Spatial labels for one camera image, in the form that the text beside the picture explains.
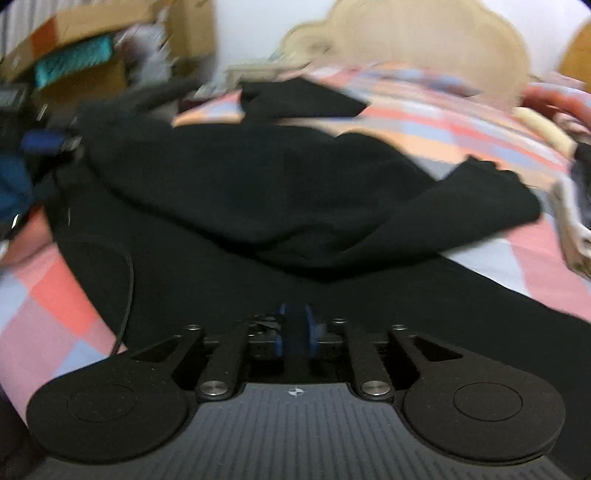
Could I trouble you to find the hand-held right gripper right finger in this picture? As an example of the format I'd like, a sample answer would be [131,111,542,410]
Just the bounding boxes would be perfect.
[301,304,463,400]

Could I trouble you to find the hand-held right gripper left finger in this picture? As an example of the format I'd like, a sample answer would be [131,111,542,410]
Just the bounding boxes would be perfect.
[131,304,293,400]

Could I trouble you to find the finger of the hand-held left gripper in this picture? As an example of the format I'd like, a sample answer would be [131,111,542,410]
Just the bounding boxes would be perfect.
[19,128,84,157]

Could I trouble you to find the black pants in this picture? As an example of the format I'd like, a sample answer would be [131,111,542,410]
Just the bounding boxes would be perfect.
[45,78,591,398]

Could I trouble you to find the teal cloth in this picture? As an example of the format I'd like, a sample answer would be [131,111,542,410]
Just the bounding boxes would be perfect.
[33,36,115,89]

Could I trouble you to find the large cardboard box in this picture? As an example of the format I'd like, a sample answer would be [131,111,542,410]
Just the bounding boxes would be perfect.
[0,0,160,84]

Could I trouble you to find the small cardboard box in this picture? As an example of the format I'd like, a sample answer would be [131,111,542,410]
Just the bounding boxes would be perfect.
[164,0,219,63]

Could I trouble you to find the checkered pink bed sheet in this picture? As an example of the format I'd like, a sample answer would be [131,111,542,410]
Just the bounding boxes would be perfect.
[0,62,591,418]

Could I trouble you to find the white object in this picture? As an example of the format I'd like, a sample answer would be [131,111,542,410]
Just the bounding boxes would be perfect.
[550,176,591,278]

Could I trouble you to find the beige wooden headboard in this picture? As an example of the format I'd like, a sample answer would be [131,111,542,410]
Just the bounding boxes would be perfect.
[276,0,532,110]

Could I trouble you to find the orange wooden furniture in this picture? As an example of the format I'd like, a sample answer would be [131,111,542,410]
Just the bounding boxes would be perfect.
[558,22,591,89]

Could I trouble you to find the black cable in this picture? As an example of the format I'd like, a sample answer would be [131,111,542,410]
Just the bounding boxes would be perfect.
[59,234,136,357]

